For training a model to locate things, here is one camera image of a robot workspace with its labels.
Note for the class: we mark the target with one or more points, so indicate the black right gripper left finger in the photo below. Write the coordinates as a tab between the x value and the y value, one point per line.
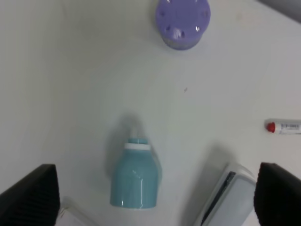
32	201

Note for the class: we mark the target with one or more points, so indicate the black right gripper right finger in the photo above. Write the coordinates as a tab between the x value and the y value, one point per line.
277	196

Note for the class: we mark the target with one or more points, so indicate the teal pencil sharpener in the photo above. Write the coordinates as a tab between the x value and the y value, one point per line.
136	176

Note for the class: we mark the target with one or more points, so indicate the white grey stapler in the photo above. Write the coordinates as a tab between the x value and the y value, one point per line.
231	200

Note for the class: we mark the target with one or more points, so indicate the white cardboard box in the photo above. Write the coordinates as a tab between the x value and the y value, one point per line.
71	214

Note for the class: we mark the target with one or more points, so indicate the red whiteboard marker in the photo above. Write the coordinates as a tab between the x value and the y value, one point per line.
283	126

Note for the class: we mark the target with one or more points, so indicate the purple round container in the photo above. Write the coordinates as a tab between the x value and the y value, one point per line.
181	23

